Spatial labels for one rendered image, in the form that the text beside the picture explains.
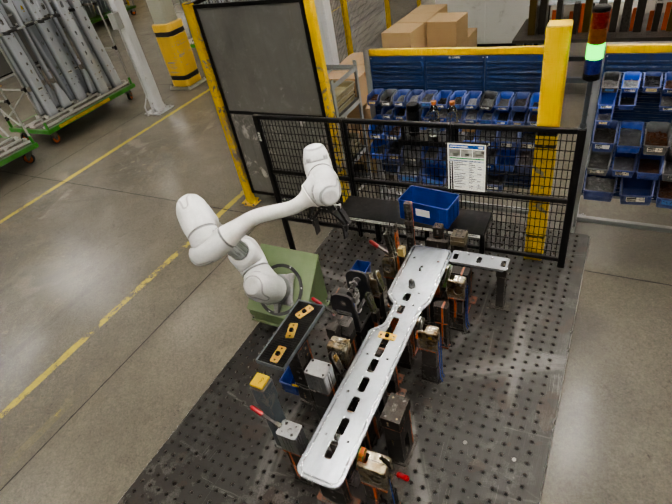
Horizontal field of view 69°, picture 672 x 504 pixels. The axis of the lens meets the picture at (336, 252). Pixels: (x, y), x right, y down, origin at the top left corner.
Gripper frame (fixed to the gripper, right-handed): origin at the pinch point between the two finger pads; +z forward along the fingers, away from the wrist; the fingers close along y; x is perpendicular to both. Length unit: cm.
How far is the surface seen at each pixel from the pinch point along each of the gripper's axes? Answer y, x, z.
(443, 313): 44, 14, 51
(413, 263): 20, 40, 46
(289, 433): 10, -71, 40
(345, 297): 6.5, -10.0, 27.8
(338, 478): 32, -78, 46
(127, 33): -551, 406, 21
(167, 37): -575, 504, 56
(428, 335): 43, -8, 43
